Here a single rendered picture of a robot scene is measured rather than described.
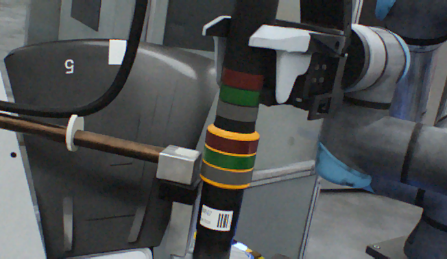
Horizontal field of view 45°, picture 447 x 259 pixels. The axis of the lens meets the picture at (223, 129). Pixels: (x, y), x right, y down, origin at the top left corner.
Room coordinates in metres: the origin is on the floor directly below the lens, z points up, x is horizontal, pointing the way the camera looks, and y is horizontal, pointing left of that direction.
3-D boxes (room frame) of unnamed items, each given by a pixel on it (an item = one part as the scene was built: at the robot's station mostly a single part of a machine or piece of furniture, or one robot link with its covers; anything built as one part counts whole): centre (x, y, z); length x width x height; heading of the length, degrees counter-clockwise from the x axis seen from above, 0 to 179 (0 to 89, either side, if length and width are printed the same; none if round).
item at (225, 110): (0.42, -0.01, 1.42); 0.03 x 0.03 x 0.01
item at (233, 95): (0.42, -0.01, 1.44); 0.03 x 0.03 x 0.01
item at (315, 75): (0.53, -0.07, 1.46); 0.12 x 0.08 x 0.09; 147
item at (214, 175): (0.42, -0.01, 1.37); 0.04 x 0.04 x 0.01
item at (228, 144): (0.42, -0.01, 1.40); 0.04 x 0.04 x 0.01
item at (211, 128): (0.42, -0.01, 1.39); 0.04 x 0.04 x 0.05
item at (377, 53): (0.60, -0.12, 1.47); 0.08 x 0.05 x 0.08; 57
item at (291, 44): (0.43, -0.04, 1.46); 0.09 x 0.03 x 0.06; 156
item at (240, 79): (0.42, -0.01, 1.45); 0.03 x 0.03 x 0.01
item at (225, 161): (0.42, -0.01, 1.39); 0.04 x 0.04 x 0.01
